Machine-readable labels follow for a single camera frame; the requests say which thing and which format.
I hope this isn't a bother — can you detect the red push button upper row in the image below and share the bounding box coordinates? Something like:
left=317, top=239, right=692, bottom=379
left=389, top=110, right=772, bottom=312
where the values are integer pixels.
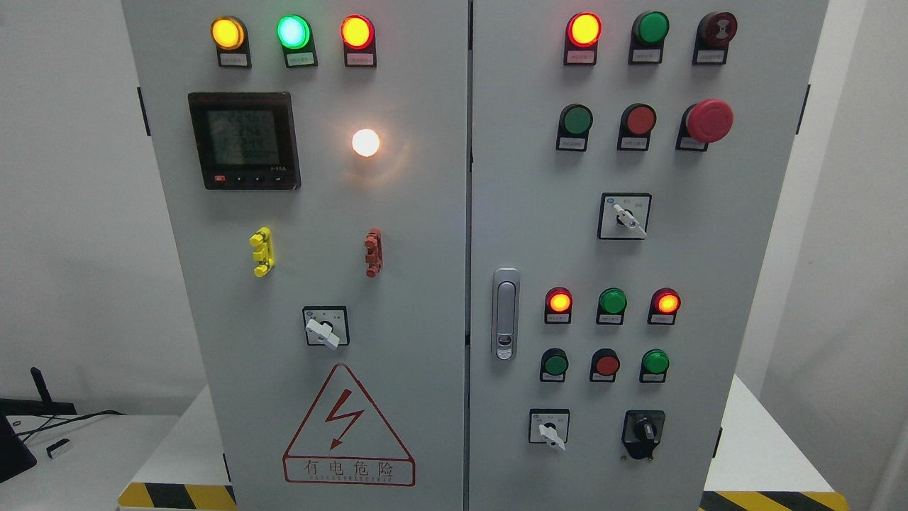
left=616, top=103, right=656, bottom=151

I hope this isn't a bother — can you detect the black antenna device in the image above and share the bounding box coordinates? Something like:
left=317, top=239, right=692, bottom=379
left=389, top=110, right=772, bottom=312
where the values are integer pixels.
left=1, top=368, right=77, bottom=415

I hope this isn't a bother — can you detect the red lit indicator middle left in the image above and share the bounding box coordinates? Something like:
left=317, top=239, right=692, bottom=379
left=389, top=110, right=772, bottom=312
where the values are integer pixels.
left=544, top=287, right=573, bottom=324

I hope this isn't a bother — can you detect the dark red buzzer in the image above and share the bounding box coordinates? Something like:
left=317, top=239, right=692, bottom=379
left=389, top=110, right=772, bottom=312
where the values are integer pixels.
left=692, top=11, right=738, bottom=65

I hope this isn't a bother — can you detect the black cable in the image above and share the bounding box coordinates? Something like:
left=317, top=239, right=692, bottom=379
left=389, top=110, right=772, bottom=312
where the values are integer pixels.
left=13, top=410, right=127, bottom=445

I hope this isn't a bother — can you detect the white selector switch left door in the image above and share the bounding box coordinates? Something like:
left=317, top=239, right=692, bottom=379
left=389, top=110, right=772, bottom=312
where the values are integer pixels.
left=301, top=305, right=350, bottom=350

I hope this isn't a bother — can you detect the green push button upper row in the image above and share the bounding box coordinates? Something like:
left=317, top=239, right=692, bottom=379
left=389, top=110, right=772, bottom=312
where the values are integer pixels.
left=555, top=103, right=593, bottom=152

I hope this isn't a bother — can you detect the red terminal connector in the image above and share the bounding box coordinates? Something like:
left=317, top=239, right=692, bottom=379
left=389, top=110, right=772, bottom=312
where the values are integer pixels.
left=364, top=229, right=383, bottom=278

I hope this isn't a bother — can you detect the red orange indicator light left door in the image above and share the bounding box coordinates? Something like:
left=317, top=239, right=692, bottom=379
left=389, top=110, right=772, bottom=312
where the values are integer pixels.
left=340, top=14, right=377, bottom=67

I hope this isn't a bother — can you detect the black digital power meter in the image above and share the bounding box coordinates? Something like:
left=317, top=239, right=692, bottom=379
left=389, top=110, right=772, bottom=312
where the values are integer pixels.
left=188, top=92, right=301, bottom=190

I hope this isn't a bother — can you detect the red lit indicator top right door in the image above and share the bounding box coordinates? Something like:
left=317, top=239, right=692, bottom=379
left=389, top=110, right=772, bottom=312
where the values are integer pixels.
left=563, top=11, right=603, bottom=67

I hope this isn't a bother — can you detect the black rotary knob switch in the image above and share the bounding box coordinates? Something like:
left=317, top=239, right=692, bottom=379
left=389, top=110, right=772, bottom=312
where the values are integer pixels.
left=621, top=410, right=665, bottom=460

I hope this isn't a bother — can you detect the green push button lower right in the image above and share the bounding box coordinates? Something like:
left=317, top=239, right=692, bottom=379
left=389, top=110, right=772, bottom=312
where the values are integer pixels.
left=638, top=348, right=670, bottom=384

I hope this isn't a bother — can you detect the black yellow hazard tape right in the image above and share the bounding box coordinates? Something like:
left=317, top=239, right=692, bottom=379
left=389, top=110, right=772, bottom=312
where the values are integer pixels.
left=699, top=491, right=849, bottom=511

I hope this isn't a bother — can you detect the small black white adapter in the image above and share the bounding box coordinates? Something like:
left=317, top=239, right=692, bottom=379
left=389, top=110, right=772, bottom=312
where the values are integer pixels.
left=45, top=439, right=72, bottom=459

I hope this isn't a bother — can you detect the red emergency stop button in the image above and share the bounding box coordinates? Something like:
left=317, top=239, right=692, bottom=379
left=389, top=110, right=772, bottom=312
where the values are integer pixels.
left=675, top=98, right=735, bottom=152

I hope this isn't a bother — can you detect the black yellow hazard tape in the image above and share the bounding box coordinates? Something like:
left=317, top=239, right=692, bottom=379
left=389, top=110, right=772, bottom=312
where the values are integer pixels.
left=699, top=491, right=849, bottom=511
left=118, top=482, right=237, bottom=510

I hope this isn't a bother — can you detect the white selector switch door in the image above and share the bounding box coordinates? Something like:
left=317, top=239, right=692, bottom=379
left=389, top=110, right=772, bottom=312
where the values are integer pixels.
left=301, top=305, right=350, bottom=350
left=528, top=408, right=570, bottom=452

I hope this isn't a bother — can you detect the red indicator middle right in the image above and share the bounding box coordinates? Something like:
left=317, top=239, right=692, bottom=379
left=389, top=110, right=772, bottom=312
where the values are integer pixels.
left=646, top=287, right=681, bottom=324

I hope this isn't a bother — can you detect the grey electrical cabinet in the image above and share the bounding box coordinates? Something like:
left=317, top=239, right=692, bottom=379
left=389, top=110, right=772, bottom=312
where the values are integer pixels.
left=122, top=1, right=828, bottom=510

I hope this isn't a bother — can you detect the silver door handle lock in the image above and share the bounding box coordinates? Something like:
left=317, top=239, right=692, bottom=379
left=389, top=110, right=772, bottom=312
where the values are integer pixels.
left=491, top=268, right=520, bottom=361

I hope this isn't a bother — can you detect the green push button lower left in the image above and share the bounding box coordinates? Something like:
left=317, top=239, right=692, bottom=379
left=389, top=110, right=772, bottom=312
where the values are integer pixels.
left=539, top=347, right=570, bottom=383

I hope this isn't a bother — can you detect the yellow terminal connector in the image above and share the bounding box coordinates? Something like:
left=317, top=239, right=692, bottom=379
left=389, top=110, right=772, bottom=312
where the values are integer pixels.
left=249, top=226, right=275, bottom=278

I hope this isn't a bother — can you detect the black monitor corner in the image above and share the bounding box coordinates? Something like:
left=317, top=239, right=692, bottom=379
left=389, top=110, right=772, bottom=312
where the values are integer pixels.
left=0, top=412, right=37, bottom=483

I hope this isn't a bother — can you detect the yellow indicator light top left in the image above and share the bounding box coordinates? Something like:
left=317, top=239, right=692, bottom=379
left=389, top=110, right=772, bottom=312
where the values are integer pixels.
left=211, top=16, right=252, bottom=68

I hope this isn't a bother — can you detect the red push button lower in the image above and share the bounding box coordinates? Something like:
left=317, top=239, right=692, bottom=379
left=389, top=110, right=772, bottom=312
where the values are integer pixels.
left=588, top=348, right=621, bottom=383

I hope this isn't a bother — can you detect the white selector switch lower right door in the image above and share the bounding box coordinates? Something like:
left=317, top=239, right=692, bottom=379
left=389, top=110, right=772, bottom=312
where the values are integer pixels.
left=528, top=408, right=570, bottom=452

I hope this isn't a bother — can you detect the green indicator middle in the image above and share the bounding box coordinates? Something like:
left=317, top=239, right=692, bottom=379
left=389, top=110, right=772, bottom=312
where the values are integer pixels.
left=596, top=287, right=627, bottom=324

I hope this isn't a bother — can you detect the white glowing lamp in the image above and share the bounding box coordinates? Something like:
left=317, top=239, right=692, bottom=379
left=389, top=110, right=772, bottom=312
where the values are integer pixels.
left=351, top=127, right=382, bottom=158

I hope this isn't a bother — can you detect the red high voltage warning sticker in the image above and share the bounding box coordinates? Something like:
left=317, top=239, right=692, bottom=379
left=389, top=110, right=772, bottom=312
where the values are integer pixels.
left=283, top=363, right=417, bottom=486

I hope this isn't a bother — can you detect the white selector switch upper right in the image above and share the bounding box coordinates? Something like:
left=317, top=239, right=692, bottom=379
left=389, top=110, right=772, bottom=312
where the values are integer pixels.
left=597, top=193, right=652, bottom=240

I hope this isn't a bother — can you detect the green indicator top right door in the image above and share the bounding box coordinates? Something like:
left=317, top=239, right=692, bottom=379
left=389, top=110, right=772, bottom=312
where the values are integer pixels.
left=627, top=11, right=670, bottom=65

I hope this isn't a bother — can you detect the black yellow hazard tape left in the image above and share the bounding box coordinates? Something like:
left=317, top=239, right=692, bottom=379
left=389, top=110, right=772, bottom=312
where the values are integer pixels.
left=118, top=482, right=237, bottom=510

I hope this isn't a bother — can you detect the green lit indicator light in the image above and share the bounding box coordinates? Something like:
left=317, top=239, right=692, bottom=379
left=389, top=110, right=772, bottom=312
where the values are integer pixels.
left=276, top=14, right=318, bottom=68

